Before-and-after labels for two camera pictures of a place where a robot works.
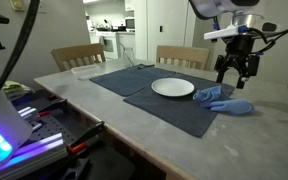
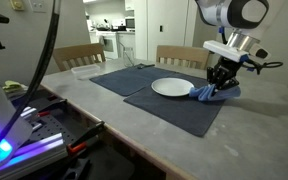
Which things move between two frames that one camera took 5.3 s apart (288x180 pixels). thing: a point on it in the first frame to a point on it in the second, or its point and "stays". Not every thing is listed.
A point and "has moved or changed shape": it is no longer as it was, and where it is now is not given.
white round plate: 172,87 stays
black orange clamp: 82,142 stays
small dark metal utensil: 141,66 stays
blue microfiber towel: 214,99 has moved or changed shape
